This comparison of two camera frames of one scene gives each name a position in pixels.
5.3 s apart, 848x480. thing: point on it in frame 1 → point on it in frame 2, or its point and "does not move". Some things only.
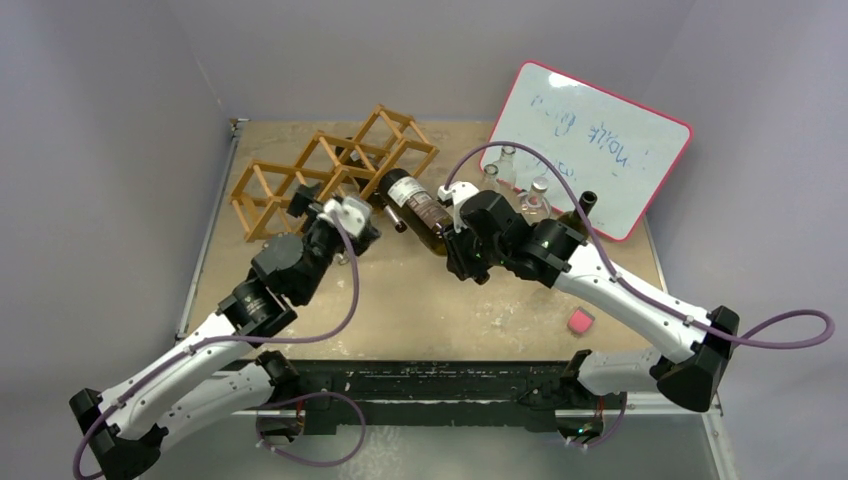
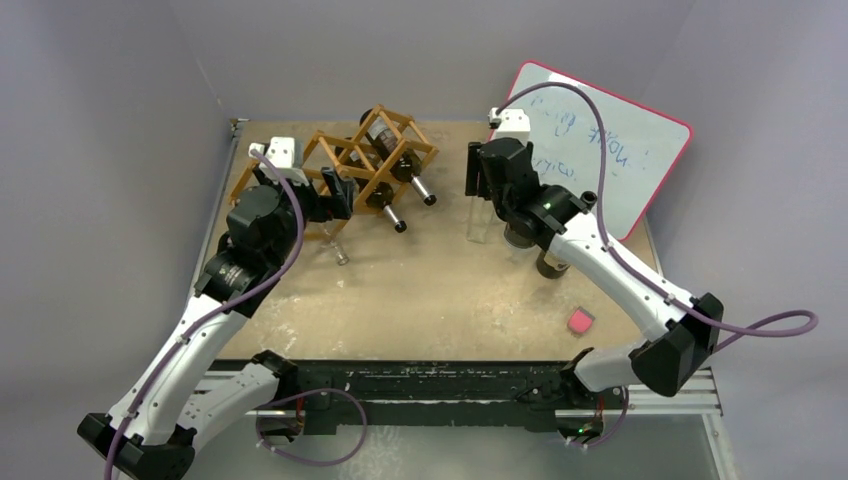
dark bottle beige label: x=413 y=204 → x=404 y=163
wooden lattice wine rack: x=386 y=151 does not move
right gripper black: x=456 y=245 → x=475 y=168
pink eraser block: x=581 y=321 does not move
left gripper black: x=303 y=199 → x=323 y=209
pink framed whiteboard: x=625 y=153 does not move
